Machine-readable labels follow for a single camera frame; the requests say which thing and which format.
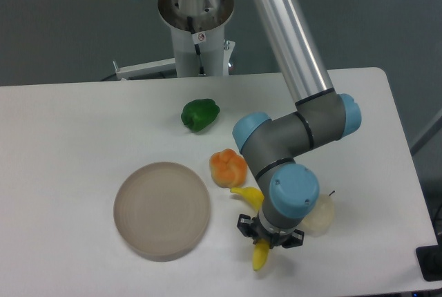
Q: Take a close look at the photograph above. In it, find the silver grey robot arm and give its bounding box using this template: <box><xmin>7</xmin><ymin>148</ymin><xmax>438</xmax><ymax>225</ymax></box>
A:
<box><xmin>158</xmin><ymin>0</ymin><xmax>361</xmax><ymax>248</ymax></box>

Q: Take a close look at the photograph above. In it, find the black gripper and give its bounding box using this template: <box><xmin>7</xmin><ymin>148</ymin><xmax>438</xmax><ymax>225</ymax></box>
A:
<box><xmin>236</xmin><ymin>214</ymin><xmax>305</xmax><ymax>249</ymax></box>

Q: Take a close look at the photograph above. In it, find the beige round plate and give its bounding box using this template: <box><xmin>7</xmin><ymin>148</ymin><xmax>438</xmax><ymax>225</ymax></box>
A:
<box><xmin>113</xmin><ymin>162</ymin><xmax>211</xmax><ymax>262</ymax></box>

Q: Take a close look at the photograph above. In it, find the black cable on pedestal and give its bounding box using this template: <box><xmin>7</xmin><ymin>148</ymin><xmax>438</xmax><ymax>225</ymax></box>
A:
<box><xmin>186</xmin><ymin>16</ymin><xmax>207</xmax><ymax>77</ymax></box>

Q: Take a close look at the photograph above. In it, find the green bell pepper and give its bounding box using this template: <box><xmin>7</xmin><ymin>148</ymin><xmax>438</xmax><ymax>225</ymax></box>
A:
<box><xmin>180</xmin><ymin>98</ymin><xmax>220</xmax><ymax>133</ymax></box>

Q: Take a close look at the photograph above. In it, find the yellow banana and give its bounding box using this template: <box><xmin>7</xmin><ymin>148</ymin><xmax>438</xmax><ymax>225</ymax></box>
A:
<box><xmin>230</xmin><ymin>186</ymin><xmax>270</xmax><ymax>271</ymax></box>

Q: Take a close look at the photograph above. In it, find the white metal bracket left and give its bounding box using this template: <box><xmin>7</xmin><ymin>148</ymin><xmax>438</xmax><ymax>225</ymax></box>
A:
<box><xmin>113</xmin><ymin>58</ymin><xmax>175</xmax><ymax>80</ymax></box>

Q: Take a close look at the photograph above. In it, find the orange bread roll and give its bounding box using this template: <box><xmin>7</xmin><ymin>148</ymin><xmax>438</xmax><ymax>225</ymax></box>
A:
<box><xmin>209</xmin><ymin>148</ymin><xmax>248</xmax><ymax>189</ymax></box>

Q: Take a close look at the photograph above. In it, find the white pear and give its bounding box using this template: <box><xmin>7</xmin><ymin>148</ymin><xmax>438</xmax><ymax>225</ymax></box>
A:
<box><xmin>300</xmin><ymin>191</ymin><xmax>335</xmax><ymax>237</ymax></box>

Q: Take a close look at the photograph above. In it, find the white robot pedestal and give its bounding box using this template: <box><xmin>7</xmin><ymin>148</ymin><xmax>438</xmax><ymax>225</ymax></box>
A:
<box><xmin>158</xmin><ymin>0</ymin><xmax>234</xmax><ymax>78</ymax></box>

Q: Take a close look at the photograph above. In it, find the black device at edge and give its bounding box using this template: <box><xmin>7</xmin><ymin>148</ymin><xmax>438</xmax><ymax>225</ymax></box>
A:
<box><xmin>416</xmin><ymin>245</ymin><xmax>441</xmax><ymax>282</ymax></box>

